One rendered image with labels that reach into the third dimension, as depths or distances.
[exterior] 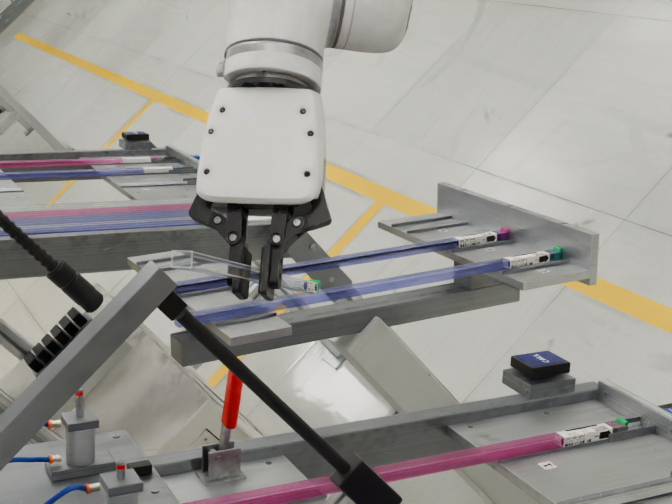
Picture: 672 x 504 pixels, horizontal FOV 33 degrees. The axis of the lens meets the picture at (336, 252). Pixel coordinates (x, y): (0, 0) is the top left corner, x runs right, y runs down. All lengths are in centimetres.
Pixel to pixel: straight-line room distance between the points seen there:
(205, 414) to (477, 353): 83
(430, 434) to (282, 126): 38
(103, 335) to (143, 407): 145
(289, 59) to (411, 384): 64
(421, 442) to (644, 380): 117
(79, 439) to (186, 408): 106
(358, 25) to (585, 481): 46
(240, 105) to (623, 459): 50
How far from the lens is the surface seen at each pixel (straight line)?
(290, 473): 103
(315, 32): 95
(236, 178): 90
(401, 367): 144
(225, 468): 101
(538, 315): 252
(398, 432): 111
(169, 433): 192
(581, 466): 109
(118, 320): 58
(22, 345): 253
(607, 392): 123
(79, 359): 58
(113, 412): 210
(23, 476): 90
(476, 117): 325
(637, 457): 113
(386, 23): 97
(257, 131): 91
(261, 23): 93
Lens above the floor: 159
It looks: 30 degrees down
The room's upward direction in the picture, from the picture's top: 42 degrees counter-clockwise
